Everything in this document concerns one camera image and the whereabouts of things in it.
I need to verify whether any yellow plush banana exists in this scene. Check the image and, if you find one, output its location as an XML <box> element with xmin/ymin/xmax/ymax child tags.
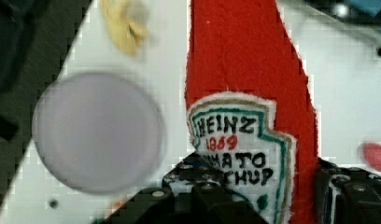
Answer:
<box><xmin>100</xmin><ymin>0</ymin><xmax>149</xmax><ymax>56</ymax></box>

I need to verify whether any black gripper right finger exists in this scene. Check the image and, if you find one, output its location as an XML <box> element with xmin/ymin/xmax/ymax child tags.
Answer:
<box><xmin>315</xmin><ymin>159</ymin><xmax>381</xmax><ymax>224</ymax></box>

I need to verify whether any lavender round plate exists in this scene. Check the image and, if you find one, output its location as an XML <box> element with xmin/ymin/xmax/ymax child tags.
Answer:
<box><xmin>32</xmin><ymin>74</ymin><xmax>163</xmax><ymax>194</ymax></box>

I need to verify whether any red plush ketchup bottle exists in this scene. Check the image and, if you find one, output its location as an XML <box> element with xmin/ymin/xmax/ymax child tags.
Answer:
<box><xmin>185</xmin><ymin>0</ymin><xmax>318</xmax><ymax>224</ymax></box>

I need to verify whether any pink red toy fruit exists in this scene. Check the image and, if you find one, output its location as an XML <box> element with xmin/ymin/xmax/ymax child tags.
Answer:
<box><xmin>362</xmin><ymin>143</ymin><xmax>381</xmax><ymax>172</ymax></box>

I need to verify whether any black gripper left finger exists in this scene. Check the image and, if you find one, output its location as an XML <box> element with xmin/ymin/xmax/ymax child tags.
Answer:
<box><xmin>94</xmin><ymin>153</ymin><xmax>267</xmax><ymax>224</ymax></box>

